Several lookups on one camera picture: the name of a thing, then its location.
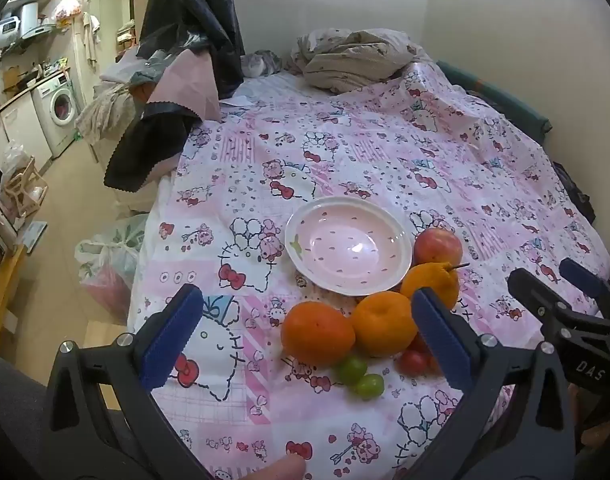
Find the pink speckled plate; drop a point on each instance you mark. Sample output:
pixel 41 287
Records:
pixel 345 245

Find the crumpled beige duvet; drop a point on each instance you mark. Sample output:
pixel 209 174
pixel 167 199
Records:
pixel 355 60

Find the dark cloth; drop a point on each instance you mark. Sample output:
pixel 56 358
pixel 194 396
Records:
pixel 575 195

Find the hanging plastic bag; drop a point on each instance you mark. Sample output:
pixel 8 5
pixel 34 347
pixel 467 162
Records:
pixel 69 10

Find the beige clothes pile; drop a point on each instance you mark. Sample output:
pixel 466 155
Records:
pixel 107 110

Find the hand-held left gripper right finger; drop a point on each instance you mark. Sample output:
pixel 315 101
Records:
pixel 440 340

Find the white wall appliance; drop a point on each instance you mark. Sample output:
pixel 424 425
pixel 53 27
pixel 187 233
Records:
pixel 2 32

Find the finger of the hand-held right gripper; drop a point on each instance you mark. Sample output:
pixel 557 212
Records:
pixel 535 290
pixel 585 280

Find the bumpy orange with stem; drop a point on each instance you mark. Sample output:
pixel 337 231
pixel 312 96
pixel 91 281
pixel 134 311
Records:
pixel 430 282

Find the person's left hand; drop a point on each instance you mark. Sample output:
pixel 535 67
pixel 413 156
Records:
pixel 285 470

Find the white plastic bag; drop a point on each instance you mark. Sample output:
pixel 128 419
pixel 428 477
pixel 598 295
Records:
pixel 110 260

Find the light orange tangerine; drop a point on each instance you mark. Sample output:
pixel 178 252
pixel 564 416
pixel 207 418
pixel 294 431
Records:
pixel 385 322

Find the white kitchen cabinet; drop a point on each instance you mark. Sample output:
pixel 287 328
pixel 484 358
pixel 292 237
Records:
pixel 10 130

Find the pink cartoon printed bedsheet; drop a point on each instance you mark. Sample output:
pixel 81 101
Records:
pixel 265 160

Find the white washing machine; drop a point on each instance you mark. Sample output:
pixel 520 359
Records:
pixel 60 105

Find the black zigzag edged cloth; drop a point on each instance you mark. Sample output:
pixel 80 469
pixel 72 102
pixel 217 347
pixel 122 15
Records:
pixel 140 155

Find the red cherry tomato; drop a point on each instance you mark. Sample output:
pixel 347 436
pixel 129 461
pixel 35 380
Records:
pixel 412 362

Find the white water heater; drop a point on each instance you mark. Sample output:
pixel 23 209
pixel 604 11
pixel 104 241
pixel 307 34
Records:
pixel 29 19

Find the teal bed frame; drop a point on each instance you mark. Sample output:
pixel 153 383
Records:
pixel 510 105

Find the pink cloth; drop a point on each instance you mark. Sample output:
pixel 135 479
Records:
pixel 190 85

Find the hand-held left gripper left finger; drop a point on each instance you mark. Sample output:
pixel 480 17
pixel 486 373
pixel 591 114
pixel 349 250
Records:
pixel 175 340

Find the wooden rack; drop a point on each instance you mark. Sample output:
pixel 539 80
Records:
pixel 25 190

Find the dark orange tangerine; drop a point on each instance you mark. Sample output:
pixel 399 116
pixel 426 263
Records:
pixel 317 332

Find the red apple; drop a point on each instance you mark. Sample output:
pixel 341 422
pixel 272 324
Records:
pixel 437 247

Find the yellow wooden table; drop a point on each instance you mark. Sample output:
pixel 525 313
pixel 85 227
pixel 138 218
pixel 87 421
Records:
pixel 5 285

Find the green grape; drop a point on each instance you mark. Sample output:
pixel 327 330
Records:
pixel 351 369
pixel 370 386

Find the grey white cloth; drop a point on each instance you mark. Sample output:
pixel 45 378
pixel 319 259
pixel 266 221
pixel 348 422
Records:
pixel 257 64

